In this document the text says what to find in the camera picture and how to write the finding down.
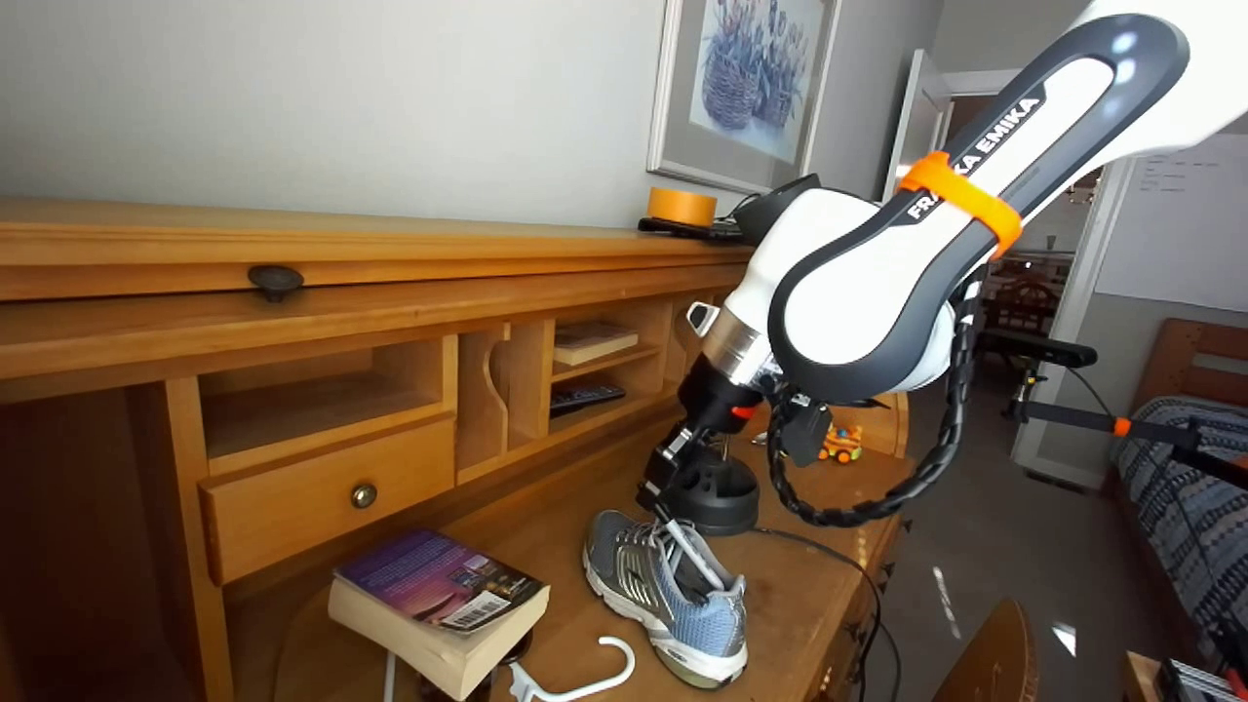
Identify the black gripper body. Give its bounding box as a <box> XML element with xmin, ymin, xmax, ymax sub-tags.
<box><xmin>636</xmin><ymin>357</ymin><xmax>761</xmax><ymax>522</ymax></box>

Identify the grey marker pen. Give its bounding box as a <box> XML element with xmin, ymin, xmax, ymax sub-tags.
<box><xmin>662</xmin><ymin>520</ymin><xmax>731</xmax><ymax>590</ymax></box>

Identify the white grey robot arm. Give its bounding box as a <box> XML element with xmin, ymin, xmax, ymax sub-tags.
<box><xmin>639</xmin><ymin>0</ymin><xmax>1248</xmax><ymax>529</ymax></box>

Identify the blue grey running sneaker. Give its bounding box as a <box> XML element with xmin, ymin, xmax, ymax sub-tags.
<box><xmin>579</xmin><ymin>509</ymin><xmax>748</xmax><ymax>689</ymax></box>

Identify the small orange toy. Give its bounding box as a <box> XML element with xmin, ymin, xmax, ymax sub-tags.
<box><xmin>820</xmin><ymin>423</ymin><xmax>864</xmax><ymax>462</ymax></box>

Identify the flat book in cubby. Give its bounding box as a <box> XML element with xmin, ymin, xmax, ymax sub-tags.
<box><xmin>552</xmin><ymin>328</ymin><xmax>639</xmax><ymax>365</ymax></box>

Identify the dark device in cubby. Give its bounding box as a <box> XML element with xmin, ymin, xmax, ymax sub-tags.
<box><xmin>548</xmin><ymin>383</ymin><xmax>622</xmax><ymax>416</ymax></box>

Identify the black gooseneck desk lamp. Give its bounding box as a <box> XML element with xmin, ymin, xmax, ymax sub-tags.
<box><xmin>653</xmin><ymin>170</ymin><xmax>827</xmax><ymax>539</ymax></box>

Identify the orange tape roll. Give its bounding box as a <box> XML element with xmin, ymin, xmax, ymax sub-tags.
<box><xmin>645</xmin><ymin>187</ymin><xmax>717</xmax><ymax>227</ymax></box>

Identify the framed blue flower picture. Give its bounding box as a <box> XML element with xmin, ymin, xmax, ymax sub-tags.
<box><xmin>645</xmin><ymin>0</ymin><xmax>838</xmax><ymax>191</ymax></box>

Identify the purple paperback book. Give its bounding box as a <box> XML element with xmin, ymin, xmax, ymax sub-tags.
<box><xmin>328</xmin><ymin>529</ymin><xmax>548</xmax><ymax>702</ymax></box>

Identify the white plastic clothes hanger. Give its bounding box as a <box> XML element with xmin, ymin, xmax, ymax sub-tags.
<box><xmin>506</xmin><ymin>634</ymin><xmax>636</xmax><ymax>702</ymax></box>

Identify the brass drawer knob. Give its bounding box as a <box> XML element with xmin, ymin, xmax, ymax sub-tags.
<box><xmin>345</xmin><ymin>481</ymin><xmax>379</xmax><ymax>509</ymax></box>

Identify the wooden chair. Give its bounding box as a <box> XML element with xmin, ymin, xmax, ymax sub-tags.
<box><xmin>930</xmin><ymin>600</ymin><xmax>1038</xmax><ymax>702</ymax></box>

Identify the striped bed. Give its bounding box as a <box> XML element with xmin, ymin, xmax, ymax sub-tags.
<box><xmin>1111</xmin><ymin>314</ymin><xmax>1248</xmax><ymax>659</ymax></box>

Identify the wooden roll-top desk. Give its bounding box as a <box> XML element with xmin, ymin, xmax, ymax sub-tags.
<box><xmin>0</xmin><ymin>200</ymin><xmax>894</xmax><ymax>702</ymax></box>

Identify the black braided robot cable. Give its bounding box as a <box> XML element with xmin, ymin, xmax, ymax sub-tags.
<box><xmin>761</xmin><ymin>288</ymin><xmax>986</xmax><ymax>529</ymax></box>

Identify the black lamp power cord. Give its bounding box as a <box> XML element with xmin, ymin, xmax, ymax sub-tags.
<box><xmin>752</xmin><ymin>522</ymin><xmax>889</xmax><ymax>702</ymax></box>

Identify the black roll-top handle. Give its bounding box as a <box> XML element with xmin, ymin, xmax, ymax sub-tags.
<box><xmin>244</xmin><ymin>265</ymin><xmax>305</xmax><ymax>300</ymax></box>

